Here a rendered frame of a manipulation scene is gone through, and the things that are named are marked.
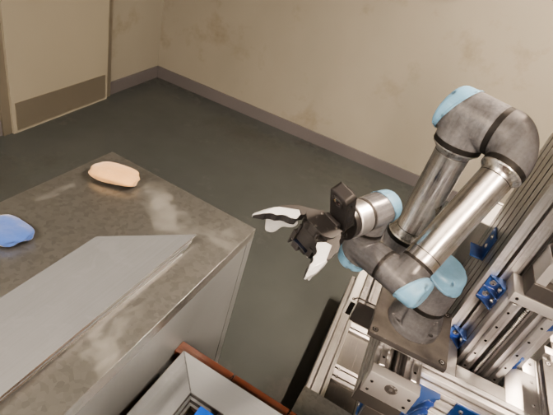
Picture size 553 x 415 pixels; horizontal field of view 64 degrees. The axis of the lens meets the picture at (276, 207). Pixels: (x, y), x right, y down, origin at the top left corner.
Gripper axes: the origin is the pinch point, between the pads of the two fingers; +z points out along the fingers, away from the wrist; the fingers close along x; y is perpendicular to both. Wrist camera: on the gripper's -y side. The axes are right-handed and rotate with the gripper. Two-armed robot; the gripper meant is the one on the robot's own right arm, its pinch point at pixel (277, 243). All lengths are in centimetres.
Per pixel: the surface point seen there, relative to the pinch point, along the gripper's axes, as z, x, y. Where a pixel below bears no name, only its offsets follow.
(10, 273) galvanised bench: 30, 45, 47
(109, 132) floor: -99, 254, 182
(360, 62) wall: -286, 183, 82
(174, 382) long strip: 4, 7, 61
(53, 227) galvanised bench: 16, 57, 49
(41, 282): 25, 37, 44
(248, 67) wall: -242, 269, 137
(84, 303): 20, 27, 42
